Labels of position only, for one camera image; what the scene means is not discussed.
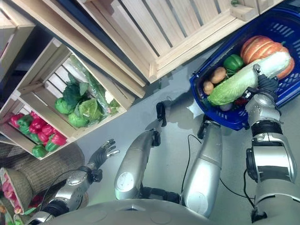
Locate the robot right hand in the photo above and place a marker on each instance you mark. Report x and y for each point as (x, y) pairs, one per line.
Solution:
(267, 84)

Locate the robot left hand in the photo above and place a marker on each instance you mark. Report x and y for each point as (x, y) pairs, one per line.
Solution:
(101, 155)

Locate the napa cabbage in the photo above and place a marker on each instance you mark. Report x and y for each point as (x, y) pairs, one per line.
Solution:
(236, 84)

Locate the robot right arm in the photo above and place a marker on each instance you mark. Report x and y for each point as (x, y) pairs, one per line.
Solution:
(269, 152)

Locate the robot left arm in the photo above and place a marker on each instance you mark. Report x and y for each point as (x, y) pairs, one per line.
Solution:
(70, 187)

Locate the large woven wicker basket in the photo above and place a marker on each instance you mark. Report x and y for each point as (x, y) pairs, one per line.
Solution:
(51, 164)

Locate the blue plastic shopping basket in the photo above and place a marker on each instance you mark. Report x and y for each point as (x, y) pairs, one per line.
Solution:
(288, 25)

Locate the small woven wicker basket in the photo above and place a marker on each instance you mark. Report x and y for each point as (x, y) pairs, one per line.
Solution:
(22, 185)

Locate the small red vegetable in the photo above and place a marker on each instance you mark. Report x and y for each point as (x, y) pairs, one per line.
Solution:
(240, 102)

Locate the orange pumpkin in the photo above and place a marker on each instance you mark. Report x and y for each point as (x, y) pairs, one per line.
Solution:
(257, 48)

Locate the green bell pepper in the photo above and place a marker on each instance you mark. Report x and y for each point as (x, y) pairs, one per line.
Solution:
(39, 151)
(34, 137)
(24, 130)
(233, 62)
(25, 120)
(51, 146)

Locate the round green cabbage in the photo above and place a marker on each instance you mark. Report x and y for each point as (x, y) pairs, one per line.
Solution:
(77, 120)
(62, 106)

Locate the red bell pepper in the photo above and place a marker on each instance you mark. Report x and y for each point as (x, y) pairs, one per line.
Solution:
(48, 129)
(37, 124)
(58, 139)
(34, 114)
(14, 120)
(43, 137)

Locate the open-leaf green cabbage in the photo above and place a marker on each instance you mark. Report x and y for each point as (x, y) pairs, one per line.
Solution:
(90, 109)

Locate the purple white onion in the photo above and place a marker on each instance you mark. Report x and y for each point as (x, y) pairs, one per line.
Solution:
(225, 107)

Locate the large brown potato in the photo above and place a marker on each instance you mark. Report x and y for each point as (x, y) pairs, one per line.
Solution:
(218, 75)

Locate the white cauliflower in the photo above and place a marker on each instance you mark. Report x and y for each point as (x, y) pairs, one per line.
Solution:
(108, 96)

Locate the small brown potato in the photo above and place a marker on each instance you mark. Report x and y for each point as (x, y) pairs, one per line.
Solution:
(208, 87)

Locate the robot silver torso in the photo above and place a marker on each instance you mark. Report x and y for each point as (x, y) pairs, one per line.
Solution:
(131, 214)

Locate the dark green leafy vegetable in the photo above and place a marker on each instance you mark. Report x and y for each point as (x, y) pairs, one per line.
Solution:
(72, 91)

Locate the long green vegetable bundle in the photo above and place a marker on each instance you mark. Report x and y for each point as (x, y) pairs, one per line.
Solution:
(93, 82)

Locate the wooden crate holding peppers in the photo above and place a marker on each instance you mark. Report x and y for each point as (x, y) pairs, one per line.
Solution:
(14, 138)

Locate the red produce pile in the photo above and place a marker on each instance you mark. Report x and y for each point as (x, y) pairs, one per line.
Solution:
(9, 191)

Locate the wooden crate holding cabbages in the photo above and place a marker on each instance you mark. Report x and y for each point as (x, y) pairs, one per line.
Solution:
(44, 72)

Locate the slatted wooden crate side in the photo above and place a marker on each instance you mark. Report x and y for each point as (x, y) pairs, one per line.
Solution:
(77, 39)

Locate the large empty wooden crate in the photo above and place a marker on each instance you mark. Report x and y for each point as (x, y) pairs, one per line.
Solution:
(145, 30)

